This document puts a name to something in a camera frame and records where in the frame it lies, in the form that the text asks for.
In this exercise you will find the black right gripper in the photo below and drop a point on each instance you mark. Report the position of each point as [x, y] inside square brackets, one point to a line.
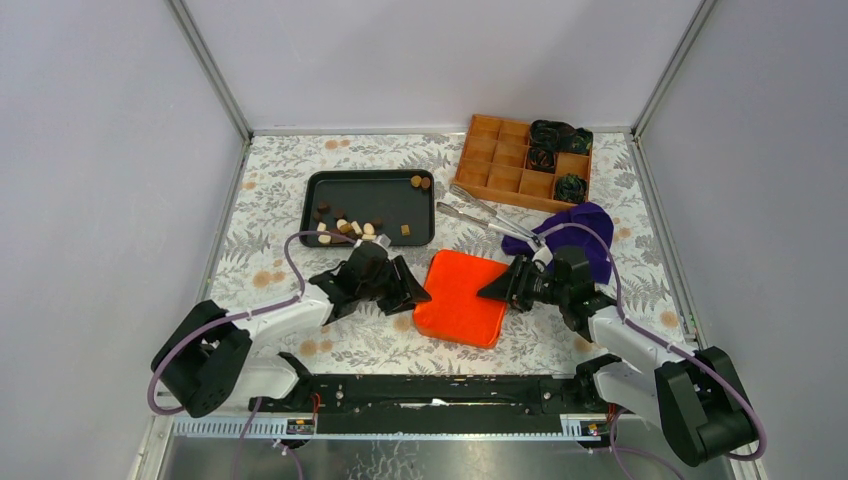
[511, 284]

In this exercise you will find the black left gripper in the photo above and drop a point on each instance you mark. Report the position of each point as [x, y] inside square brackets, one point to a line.
[406, 293]

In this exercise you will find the metal tongs white handle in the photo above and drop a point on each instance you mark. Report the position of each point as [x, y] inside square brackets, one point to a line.
[491, 219]

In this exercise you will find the orange box lid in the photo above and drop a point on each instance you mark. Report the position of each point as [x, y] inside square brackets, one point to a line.
[456, 313]

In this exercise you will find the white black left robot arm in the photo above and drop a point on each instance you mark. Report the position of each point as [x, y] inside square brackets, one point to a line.
[214, 355]

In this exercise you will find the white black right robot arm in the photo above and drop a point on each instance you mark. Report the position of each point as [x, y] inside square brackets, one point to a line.
[694, 396]

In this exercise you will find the black chocolate tray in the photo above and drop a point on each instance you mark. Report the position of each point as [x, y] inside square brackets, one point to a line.
[383, 198]

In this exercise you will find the purple cloth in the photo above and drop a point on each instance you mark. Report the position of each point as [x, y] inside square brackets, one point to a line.
[569, 228]

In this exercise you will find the orange compartment organizer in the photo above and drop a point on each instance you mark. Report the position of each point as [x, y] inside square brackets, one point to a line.
[494, 165]

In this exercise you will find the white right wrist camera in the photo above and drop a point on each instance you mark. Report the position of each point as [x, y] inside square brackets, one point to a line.
[542, 255]

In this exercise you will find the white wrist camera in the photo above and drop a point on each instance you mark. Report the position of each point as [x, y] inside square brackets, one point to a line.
[542, 255]
[383, 241]

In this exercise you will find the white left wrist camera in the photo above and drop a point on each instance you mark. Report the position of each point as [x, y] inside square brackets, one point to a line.
[383, 241]

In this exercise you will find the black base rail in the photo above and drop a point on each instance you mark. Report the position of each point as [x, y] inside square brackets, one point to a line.
[440, 405]

